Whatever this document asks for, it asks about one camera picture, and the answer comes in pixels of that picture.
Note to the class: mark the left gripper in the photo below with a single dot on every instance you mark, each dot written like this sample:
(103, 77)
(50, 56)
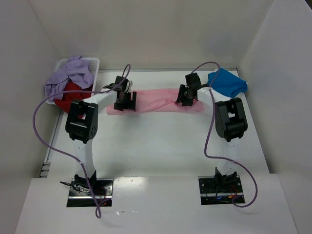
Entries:
(125, 104)

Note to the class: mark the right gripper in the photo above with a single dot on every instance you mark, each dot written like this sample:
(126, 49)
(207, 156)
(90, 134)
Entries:
(185, 99)

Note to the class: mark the pink t shirt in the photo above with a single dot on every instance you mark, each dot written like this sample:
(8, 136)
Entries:
(157, 100)

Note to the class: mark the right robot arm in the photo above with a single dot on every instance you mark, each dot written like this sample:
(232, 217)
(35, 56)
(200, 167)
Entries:
(228, 118)

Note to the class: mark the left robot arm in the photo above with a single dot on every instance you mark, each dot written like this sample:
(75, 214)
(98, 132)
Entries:
(82, 124)

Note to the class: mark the blue folded t shirt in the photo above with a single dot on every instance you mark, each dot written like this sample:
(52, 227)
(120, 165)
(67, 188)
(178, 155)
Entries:
(227, 83)

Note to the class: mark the white laundry basket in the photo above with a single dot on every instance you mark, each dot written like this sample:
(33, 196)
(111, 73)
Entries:
(92, 65)

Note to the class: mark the purple t shirt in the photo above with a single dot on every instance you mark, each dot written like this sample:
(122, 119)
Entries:
(70, 75)

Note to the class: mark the red t shirt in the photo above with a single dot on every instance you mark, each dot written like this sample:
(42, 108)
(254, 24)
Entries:
(64, 103)

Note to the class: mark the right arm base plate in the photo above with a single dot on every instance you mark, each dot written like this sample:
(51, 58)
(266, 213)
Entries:
(211, 195)

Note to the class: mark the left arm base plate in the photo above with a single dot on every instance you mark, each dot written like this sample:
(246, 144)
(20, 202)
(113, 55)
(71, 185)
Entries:
(80, 196)

